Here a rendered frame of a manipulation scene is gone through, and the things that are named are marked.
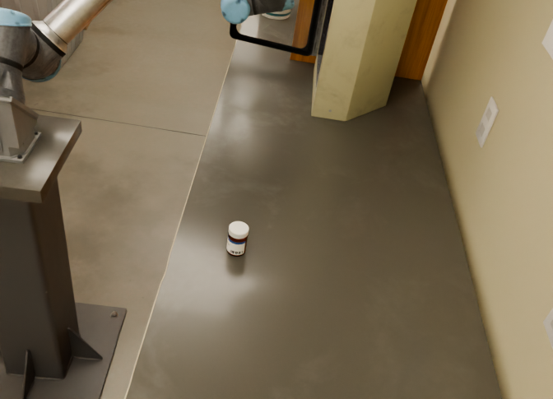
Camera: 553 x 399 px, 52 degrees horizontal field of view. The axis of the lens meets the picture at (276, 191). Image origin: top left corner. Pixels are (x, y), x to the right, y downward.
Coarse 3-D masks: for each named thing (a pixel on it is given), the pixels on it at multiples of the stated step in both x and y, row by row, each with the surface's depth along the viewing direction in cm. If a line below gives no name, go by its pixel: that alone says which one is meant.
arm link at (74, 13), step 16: (64, 0) 152; (80, 0) 151; (96, 0) 152; (112, 0) 156; (48, 16) 152; (64, 16) 151; (80, 16) 152; (48, 32) 150; (64, 32) 152; (48, 48) 150; (64, 48) 154; (32, 64) 148; (48, 64) 153; (32, 80) 155; (48, 80) 159
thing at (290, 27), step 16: (304, 0) 188; (256, 16) 196; (272, 16) 194; (288, 16) 193; (304, 16) 191; (240, 32) 201; (256, 32) 199; (272, 32) 198; (288, 32) 196; (304, 32) 195
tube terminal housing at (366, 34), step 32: (352, 0) 155; (384, 0) 157; (416, 0) 167; (352, 32) 161; (384, 32) 166; (352, 64) 167; (384, 64) 175; (320, 96) 174; (352, 96) 174; (384, 96) 186
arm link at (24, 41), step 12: (0, 12) 136; (12, 12) 138; (0, 24) 135; (12, 24) 137; (24, 24) 139; (0, 36) 135; (12, 36) 137; (24, 36) 140; (36, 36) 148; (0, 48) 135; (12, 48) 137; (24, 48) 140; (36, 48) 146; (12, 60) 137; (24, 60) 142
